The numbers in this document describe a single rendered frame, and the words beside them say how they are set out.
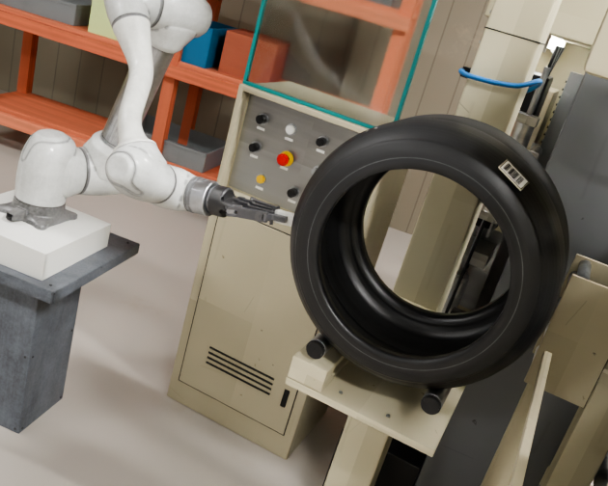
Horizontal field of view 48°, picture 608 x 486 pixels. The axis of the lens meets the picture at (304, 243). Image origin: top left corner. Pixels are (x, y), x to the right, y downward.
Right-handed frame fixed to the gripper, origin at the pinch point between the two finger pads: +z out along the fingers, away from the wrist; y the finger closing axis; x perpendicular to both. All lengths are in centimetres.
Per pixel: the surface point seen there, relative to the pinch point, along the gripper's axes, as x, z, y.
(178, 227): 91, -166, 214
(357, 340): 18.6, 24.9, -12.4
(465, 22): -57, -45, 379
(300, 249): 2.2, 8.7, -11.7
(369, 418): 37.4, 30.0, -9.7
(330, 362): 29.4, 17.5, -5.2
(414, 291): 19.3, 26.9, 27.3
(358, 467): 77, 21, 27
